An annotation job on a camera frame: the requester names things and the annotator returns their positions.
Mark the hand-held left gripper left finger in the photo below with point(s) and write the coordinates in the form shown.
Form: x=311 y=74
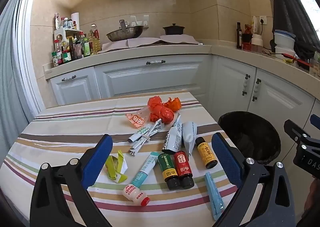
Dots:
x=98 y=162

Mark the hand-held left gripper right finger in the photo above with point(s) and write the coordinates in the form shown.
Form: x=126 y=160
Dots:
x=226 y=159

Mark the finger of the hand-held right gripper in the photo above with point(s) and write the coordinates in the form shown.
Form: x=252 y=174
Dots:
x=292 y=129
x=316 y=120

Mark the yellow green wrapper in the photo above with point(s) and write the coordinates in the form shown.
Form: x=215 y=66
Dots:
x=116 y=167

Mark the yellow label brown bottle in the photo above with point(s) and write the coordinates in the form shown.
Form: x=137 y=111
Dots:
x=206 y=153

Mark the black trash bin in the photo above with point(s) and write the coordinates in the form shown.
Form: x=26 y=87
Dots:
x=250 y=131

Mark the light blue stick packet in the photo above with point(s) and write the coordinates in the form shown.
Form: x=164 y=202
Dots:
x=213 y=194

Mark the white stick sachet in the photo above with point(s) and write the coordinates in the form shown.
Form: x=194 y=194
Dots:
x=138 y=145

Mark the red label brown bottle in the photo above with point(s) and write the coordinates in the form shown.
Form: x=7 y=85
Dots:
x=183 y=167

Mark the small white yogurt bottle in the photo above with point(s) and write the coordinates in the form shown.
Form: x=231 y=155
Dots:
x=133 y=193

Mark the teal white toothpaste box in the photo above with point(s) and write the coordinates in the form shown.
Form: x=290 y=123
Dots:
x=145 y=170

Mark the white green print sachet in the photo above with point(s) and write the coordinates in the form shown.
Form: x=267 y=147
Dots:
x=140 y=133

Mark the white black printed pouch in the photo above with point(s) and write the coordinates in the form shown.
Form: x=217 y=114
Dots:
x=172 y=139

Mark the clear orange print wrapper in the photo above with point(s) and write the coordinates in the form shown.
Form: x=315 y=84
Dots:
x=136 y=118

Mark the green label brown bottle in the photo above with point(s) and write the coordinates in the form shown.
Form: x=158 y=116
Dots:
x=168 y=169

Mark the silver foil wrapper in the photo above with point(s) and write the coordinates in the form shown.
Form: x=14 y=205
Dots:
x=157 y=126

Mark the small orange plastic bag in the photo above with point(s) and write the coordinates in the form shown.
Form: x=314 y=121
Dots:
x=175 y=103

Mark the large orange plastic bag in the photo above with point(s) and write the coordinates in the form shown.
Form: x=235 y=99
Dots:
x=160 y=114

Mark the striped tablecloth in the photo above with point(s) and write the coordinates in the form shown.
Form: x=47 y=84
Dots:
x=75 y=126

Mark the clear glass tumbler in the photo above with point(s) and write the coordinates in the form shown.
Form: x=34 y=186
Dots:
x=314 y=69

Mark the small white cabinet door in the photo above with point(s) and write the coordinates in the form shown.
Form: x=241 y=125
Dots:
x=75 y=91

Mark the white plastic container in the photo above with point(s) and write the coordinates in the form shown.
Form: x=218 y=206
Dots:
x=285 y=53

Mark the white container blue lid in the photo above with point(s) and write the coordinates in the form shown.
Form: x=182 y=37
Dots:
x=283 y=40

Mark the white lid plastic jar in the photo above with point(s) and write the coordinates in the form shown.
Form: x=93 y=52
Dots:
x=256 y=41

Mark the wide white cabinet front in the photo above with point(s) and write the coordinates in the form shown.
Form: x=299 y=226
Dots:
x=150 y=79

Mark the red black jar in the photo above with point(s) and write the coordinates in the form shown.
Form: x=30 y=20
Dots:
x=247 y=41

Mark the dark olive oil bottle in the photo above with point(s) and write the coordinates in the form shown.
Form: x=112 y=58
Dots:
x=239 y=39

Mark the white plastic packet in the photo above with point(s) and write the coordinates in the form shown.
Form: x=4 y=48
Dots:
x=254 y=25

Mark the group of condiment bottles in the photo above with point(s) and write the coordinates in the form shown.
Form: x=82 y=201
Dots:
x=86 y=46

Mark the dark curtain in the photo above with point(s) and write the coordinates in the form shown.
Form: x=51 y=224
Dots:
x=287 y=4

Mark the beige stove cover cloth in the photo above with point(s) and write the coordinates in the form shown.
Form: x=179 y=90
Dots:
x=142 y=41

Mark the steel wok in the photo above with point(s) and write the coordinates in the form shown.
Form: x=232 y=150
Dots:
x=125 y=34

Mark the white spice rack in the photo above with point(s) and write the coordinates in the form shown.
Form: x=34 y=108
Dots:
x=61 y=33

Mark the black cooking pot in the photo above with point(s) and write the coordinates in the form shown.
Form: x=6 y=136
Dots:
x=173 y=30

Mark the white paper towel roll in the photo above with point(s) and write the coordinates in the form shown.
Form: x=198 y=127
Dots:
x=75 y=20

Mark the white wall outlet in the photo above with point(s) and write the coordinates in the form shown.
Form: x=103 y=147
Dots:
x=262 y=19

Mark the white door frame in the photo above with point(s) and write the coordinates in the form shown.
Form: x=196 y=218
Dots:
x=27 y=54

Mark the white wall hook rack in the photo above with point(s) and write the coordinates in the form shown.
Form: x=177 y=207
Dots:
x=140 y=19

